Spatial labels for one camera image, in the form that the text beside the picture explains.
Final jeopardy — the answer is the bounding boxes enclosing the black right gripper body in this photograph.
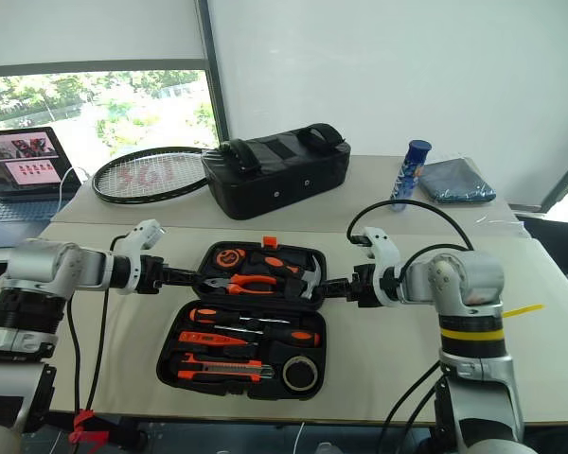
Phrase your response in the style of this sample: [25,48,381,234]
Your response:
[346,263,384,309]

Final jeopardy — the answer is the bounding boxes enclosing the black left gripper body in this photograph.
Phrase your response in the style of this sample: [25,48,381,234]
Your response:
[139,254,172,293]

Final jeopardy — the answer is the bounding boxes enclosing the orange black screwdriver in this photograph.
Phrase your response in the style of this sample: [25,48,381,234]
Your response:
[186,306,291,328]
[212,323,323,348]

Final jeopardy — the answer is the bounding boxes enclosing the slim orange test pen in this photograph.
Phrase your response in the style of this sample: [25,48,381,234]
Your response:
[176,330,249,348]

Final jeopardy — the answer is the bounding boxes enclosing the orange black utility knife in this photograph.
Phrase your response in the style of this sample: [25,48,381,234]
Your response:
[175,353,276,384]

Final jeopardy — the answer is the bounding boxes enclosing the black plastic tool case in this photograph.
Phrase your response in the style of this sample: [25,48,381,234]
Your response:
[155,241,329,401]

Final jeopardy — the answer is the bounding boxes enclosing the orange black claw hammer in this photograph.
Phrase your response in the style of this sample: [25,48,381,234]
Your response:
[250,253,325,301]

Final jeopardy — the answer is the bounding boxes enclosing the orange black tape measure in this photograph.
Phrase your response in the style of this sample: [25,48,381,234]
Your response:
[213,246,248,271]

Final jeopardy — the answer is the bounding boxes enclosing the black badminton racket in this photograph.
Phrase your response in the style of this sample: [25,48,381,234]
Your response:
[91,146,212,206]

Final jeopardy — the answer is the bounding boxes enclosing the black fabric bag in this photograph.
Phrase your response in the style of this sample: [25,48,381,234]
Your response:
[201,122,353,221]

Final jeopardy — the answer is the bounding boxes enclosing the blue tube bottle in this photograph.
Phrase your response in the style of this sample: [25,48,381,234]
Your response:
[389,138,432,212]

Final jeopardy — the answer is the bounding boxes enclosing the folded blue cloth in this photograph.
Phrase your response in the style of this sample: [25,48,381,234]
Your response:
[417,157,498,206]

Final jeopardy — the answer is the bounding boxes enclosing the dark laptop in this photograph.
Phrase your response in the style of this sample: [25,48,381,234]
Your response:
[0,126,83,250]

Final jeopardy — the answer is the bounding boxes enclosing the clear plastic wrapper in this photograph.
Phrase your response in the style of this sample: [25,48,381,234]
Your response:
[474,214,527,229]

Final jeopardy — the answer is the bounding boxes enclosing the yellow zip tie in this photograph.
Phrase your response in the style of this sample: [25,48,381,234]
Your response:
[439,304,546,340]

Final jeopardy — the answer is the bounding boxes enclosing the white roller blind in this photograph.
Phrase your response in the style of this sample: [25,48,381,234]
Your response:
[0,0,210,68]

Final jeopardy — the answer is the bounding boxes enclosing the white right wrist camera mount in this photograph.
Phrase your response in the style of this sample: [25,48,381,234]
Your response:
[358,226,404,307]

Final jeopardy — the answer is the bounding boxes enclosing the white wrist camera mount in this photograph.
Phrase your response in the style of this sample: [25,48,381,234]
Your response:
[115,218,166,296]
[358,226,404,307]

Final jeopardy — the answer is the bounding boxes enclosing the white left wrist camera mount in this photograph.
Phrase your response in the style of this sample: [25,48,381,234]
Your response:
[115,218,166,296]

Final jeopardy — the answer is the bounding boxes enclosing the orange handled pliers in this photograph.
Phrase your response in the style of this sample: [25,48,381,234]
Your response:
[203,273,278,297]

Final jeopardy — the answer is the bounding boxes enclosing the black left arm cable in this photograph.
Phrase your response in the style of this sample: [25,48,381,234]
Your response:
[65,235,125,420]

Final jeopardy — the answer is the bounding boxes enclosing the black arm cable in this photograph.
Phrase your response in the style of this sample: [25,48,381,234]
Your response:
[346,199,475,454]
[65,235,125,420]

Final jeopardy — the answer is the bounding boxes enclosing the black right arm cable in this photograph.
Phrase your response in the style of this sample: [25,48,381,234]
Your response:
[346,199,475,454]

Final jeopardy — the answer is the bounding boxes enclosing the white laptop cable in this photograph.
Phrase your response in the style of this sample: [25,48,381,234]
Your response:
[58,166,84,205]

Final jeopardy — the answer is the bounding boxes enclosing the red cable clamp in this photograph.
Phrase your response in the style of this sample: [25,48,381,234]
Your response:
[69,410,111,446]

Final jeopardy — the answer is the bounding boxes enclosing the dark window frame post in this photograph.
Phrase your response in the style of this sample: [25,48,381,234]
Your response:
[196,0,232,144]

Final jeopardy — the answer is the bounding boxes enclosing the dark slanted window frame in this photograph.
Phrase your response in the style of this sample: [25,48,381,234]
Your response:
[541,145,568,213]

